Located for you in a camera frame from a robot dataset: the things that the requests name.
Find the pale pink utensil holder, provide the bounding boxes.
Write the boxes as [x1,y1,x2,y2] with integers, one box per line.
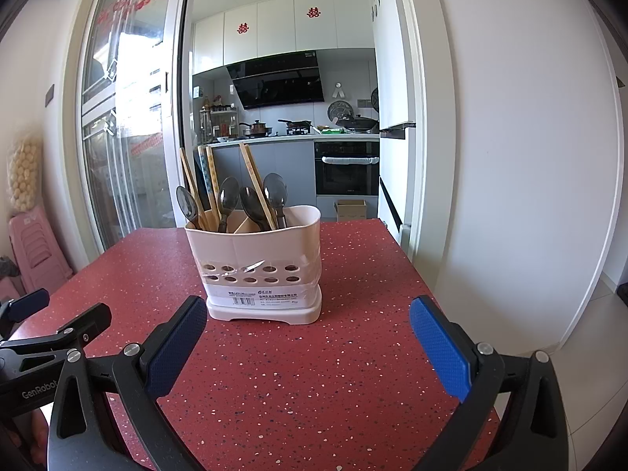
[184,205,323,325]

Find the bag of pale yellow balls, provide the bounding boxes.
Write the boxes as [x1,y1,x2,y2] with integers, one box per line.
[6,130,44,215]

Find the sliding glass door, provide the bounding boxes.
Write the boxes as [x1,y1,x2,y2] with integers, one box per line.
[78,0,193,252]

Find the white towel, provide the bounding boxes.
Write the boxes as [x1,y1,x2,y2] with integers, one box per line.
[321,155,380,167]

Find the cardboard box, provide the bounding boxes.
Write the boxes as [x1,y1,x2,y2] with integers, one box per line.
[334,199,368,223]

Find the blue-patterned wooden chopstick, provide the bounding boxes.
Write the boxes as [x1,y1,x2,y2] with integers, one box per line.
[205,145,221,231]

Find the white refrigerator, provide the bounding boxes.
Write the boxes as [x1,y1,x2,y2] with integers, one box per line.
[370,0,419,257]

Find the dark wok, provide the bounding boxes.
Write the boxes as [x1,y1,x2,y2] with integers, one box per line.
[336,114,380,133]

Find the spice rack with bottles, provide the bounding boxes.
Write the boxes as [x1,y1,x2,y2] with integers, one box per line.
[199,95,239,141]

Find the black range hood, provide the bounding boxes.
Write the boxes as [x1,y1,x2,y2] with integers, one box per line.
[226,50,326,111]

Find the black built-in oven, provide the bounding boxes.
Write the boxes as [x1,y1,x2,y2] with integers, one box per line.
[314,141,382,197]

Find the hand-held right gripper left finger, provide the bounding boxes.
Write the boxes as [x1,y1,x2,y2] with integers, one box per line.
[46,296,209,471]

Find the grey lower kitchen cabinet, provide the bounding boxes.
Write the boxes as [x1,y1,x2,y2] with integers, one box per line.
[211,137,318,208]

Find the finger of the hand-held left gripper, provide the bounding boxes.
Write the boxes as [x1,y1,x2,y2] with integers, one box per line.
[0,288,51,340]
[0,303,113,378]

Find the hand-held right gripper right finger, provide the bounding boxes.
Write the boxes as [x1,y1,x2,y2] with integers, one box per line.
[409,296,576,471]

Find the person's left hand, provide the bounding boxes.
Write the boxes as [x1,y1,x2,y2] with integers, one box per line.
[14,406,51,468]

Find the metal cooking pot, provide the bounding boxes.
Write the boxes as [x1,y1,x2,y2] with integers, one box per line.
[239,120,274,137]

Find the white upper kitchen cabinets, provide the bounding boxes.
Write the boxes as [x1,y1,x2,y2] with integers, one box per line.
[192,0,376,76]

